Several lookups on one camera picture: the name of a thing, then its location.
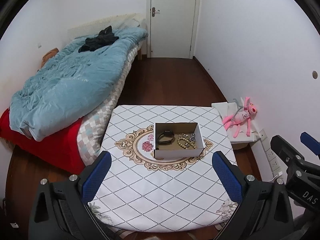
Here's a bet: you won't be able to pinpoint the white diamond pattern tablecloth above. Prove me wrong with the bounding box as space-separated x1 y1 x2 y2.
88 105 237 232

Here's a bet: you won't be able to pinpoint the white folded cloth stack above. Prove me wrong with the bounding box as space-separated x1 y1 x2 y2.
212 102 260 145

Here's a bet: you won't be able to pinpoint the black watch band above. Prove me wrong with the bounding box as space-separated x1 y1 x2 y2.
157 130 175 145

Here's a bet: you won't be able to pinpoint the white cardboard box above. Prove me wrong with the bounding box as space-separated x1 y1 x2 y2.
153 122 204 160

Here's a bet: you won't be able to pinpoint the blue quilt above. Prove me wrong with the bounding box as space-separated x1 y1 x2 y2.
9 27 148 141

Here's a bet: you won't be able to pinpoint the grey checkered mattress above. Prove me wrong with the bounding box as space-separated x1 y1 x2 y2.
76 42 143 166

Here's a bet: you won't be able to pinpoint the beige bead bracelet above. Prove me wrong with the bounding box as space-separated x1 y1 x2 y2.
177 133 197 150

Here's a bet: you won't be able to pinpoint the brown pillow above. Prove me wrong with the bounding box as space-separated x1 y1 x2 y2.
41 48 59 68

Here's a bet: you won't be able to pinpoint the pink panther plush toy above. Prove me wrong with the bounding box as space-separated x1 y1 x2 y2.
222 97 258 138

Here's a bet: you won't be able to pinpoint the white charger cable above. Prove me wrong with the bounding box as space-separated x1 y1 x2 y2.
269 171 283 183

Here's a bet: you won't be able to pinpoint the white wall socket strip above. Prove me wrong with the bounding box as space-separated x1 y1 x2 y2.
259 129 283 181

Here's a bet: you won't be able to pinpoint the white door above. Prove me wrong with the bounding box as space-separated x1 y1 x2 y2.
146 0 200 59

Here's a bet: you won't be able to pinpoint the black clothes on bed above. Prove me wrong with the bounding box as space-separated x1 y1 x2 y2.
78 25 119 53

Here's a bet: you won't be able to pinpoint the red blanket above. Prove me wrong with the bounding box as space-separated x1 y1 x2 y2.
1 109 85 174

